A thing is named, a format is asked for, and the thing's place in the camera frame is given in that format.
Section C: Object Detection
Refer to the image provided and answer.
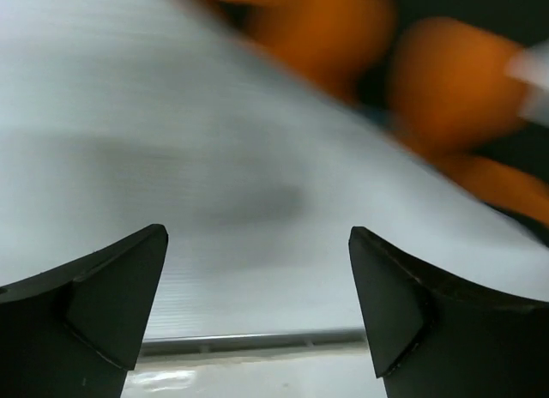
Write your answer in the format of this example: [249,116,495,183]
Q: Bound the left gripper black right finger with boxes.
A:
[348,226,548,398]

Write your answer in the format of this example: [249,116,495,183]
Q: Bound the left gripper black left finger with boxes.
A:
[1,224,168,398]

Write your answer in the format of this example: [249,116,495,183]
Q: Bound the orange camouflage shorts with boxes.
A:
[197,0,548,231]

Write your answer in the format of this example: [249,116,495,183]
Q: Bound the aluminium rail front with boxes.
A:
[140,329,366,358]

